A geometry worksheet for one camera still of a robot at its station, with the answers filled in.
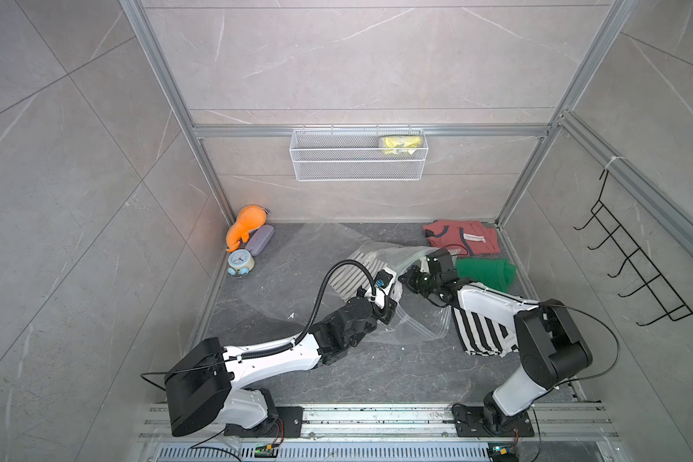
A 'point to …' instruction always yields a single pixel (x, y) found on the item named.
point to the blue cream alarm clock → (241, 262)
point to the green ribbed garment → (492, 272)
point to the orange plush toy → (249, 218)
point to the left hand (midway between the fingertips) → (394, 279)
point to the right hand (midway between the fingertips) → (399, 277)
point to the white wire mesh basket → (358, 155)
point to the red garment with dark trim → (474, 237)
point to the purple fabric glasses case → (259, 240)
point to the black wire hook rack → (635, 260)
